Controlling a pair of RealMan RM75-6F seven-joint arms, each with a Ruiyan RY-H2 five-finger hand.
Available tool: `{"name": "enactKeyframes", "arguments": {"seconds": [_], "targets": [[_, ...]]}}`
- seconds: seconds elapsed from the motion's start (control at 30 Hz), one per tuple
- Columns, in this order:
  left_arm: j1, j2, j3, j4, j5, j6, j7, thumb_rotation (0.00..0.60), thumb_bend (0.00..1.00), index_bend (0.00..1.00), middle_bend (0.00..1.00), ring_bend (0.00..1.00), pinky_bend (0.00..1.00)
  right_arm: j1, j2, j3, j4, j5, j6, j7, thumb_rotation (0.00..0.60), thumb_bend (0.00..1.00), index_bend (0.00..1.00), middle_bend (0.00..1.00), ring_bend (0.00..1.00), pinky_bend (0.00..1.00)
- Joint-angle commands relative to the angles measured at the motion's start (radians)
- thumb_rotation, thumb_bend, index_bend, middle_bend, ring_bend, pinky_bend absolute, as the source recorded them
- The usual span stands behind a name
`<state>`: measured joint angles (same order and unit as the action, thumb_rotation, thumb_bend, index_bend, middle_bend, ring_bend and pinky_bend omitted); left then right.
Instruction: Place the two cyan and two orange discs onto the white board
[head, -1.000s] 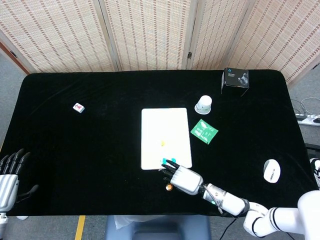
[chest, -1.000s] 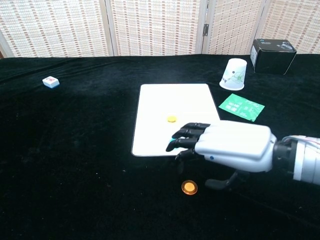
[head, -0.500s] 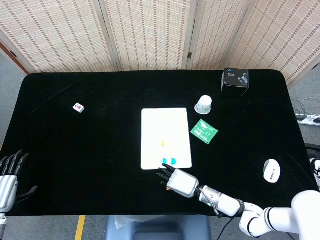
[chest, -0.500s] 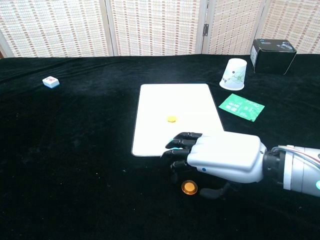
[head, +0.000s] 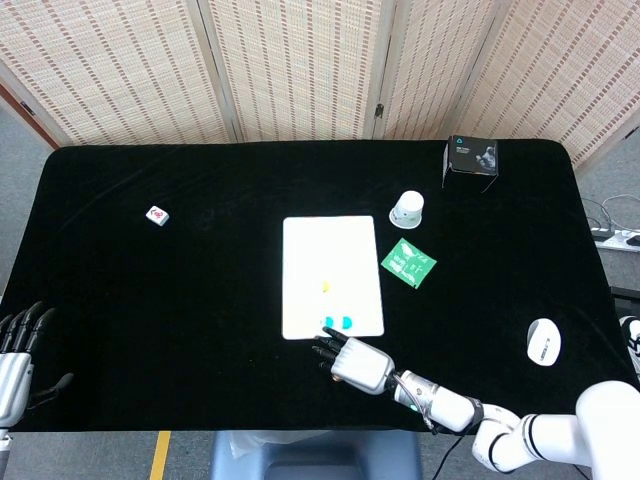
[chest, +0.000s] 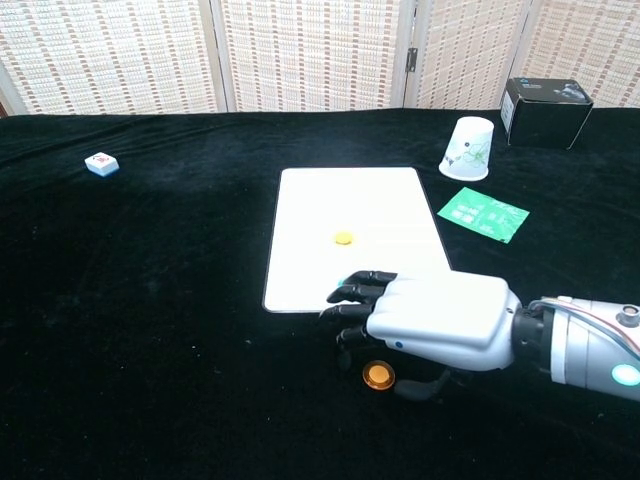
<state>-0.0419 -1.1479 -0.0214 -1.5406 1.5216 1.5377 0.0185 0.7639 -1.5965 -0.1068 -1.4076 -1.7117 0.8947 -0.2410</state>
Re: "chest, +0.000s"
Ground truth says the black velvet tablecloth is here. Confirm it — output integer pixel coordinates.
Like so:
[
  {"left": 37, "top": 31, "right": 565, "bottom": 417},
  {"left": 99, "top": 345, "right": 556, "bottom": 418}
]
[{"left": 0, "top": 107, "right": 640, "bottom": 480}]

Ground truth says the white mahjong tile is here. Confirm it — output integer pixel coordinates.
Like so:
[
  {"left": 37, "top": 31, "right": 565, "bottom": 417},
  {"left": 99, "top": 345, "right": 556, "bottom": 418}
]
[{"left": 84, "top": 150, "right": 122, "bottom": 178}]

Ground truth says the white rectangular board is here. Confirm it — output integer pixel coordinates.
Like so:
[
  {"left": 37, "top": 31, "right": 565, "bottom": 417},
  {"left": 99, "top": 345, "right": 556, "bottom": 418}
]
[{"left": 262, "top": 166, "right": 454, "bottom": 315}]

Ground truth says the black cardboard box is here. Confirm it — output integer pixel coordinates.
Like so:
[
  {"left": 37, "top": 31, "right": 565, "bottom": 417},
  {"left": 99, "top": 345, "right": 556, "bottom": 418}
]
[{"left": 499, "top": 77, "right": 595, "bottom": 149}]

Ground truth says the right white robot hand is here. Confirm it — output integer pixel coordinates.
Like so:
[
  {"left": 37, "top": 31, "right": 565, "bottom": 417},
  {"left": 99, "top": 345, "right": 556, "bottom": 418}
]
[{"left": 318, "top": 269, "right": 524, "bottom": 404}]

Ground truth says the green foil packet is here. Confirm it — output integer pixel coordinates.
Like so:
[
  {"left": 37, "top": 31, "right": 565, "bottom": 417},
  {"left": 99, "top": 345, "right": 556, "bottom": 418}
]
[{"left": 437, "top": 187, "right": 530, "bottom": 245}]

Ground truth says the bamboo folding screen panel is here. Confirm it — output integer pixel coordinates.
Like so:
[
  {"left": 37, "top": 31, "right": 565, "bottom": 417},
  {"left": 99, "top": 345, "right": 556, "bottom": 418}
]
[
  {"left": 404, "top": 0, "right": 534, "bottom": 111},
  {"left": 0, "top": 0, "right": 231, "bottom": 117},
  {"left": 209, "top": 0, "right": 419, "bottom": 114},
  {"left": 514, "top": 0, "right": 640, "bottom": 109}
]

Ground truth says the white paper cup upside down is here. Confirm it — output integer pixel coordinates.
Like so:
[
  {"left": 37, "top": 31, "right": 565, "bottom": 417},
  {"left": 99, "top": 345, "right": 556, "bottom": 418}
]
[{"left": 438, "top": 116, "right": 496, "bottom": 182}]

